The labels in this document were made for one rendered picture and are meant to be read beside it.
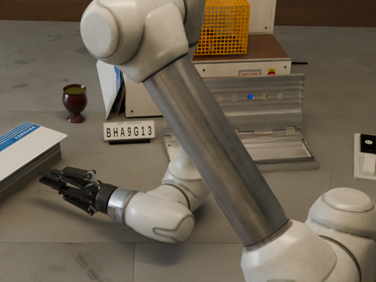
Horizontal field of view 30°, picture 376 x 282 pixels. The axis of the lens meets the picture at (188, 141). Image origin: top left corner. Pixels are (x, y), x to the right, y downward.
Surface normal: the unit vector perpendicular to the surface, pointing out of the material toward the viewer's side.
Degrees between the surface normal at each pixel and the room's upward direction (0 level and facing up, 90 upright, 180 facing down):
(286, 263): 48
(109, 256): 0
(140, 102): 90
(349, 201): 9
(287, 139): 0
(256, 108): 79
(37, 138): 0
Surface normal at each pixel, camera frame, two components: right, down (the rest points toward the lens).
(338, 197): 0.14, -0.92
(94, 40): -0.58, 0.28
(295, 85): 0.17, 0.33
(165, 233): -0.29, 0.42
